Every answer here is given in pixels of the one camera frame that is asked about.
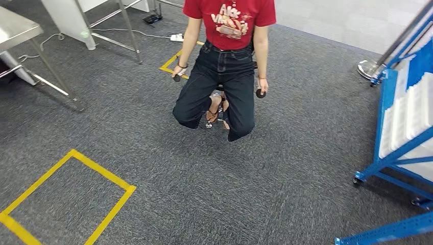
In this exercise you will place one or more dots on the person's right hand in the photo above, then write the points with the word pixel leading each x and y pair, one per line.
pixel 180 70

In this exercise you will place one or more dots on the person's left hand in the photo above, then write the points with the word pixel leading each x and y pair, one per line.
pixel 263 85

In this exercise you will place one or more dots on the black round controller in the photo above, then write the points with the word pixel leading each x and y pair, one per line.
pixel 177 78
pixel 260 93

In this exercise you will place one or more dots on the person's left forearm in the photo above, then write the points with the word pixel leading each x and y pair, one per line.
pixel 261 62

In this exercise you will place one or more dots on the person's right forearm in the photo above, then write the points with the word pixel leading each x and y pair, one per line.
pixel 187 50

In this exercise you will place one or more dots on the steel workbench table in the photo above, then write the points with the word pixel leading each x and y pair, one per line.
pixel 17 27

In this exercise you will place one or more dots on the yellow floor tape square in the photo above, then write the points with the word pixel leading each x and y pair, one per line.
pixel 101 172
pixel 169 62

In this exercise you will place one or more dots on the white power strip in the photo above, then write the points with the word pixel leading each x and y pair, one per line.
pixel 177 37

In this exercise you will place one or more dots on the person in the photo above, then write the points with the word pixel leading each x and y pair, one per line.
pixel 230 74

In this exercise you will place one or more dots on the black floor device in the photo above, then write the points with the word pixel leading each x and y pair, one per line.
pixel 152 18

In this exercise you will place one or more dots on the steel side table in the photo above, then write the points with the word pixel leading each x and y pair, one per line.
pixel 130 33

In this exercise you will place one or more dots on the chrome swivel stool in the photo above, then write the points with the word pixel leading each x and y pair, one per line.
pixel 209 125

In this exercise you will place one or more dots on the white board panel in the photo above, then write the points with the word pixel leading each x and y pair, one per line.
pixel 64 17

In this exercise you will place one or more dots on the chrome stanchion post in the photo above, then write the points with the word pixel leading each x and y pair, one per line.
pixel 367 69

